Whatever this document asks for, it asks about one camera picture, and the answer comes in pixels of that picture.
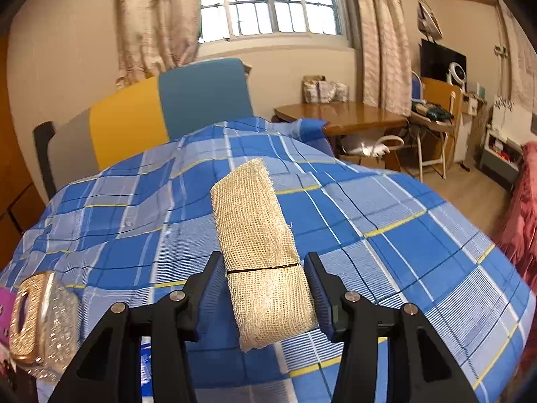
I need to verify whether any beige striped curtain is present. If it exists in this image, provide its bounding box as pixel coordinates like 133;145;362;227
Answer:
348;0;414;117

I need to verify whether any white paper bag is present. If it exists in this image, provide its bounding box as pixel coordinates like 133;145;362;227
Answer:
490;96;532;140

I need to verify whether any white wall hanging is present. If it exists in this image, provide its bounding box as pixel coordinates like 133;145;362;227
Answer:
417;0;444;41

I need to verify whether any clear organizer with packets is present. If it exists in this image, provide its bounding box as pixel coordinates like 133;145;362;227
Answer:
302;75;350;104

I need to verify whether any beige patterned curtain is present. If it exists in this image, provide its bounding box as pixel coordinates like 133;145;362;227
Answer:
115;0;202;89

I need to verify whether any pink fuzzy cloth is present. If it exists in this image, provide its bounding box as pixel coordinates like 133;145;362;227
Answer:
492;140;537;287

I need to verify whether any grey low cabinet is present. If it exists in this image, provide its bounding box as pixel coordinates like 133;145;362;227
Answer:
480;129;523;186

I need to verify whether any wooden chair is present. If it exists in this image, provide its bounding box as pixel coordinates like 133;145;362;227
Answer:
410;76;462;181

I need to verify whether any blue plaid blanket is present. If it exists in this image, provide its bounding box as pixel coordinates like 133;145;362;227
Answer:
0;117;532;403

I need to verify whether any black monitor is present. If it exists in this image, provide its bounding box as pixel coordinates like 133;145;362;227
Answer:
420;39;468;83

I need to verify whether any wooden table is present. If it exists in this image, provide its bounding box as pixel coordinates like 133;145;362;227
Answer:
273;101;410;173

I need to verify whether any blue yellow grey headboard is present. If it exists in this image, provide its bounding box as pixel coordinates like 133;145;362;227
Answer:
33;58;255;200

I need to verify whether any cream mesh cloth roll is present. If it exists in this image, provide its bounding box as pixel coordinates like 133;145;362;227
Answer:
210;158;319;353

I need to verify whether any purple cardboard box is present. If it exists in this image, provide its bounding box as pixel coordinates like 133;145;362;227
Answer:
0;287;18;346

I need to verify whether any barred window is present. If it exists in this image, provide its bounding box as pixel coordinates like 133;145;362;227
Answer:
197;0;351;45

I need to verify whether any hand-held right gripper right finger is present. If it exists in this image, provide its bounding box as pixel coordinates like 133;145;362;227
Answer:
304;252;479;403

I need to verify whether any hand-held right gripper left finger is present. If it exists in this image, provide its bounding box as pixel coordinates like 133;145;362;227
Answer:
48;251;229;403

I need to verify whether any blue chair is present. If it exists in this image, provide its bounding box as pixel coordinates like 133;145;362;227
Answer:
410;71;425;102

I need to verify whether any dark green tool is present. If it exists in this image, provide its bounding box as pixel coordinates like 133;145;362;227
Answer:
413;101;454;122

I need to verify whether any white round fan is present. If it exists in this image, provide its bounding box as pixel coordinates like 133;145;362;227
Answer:
446;61;468;91

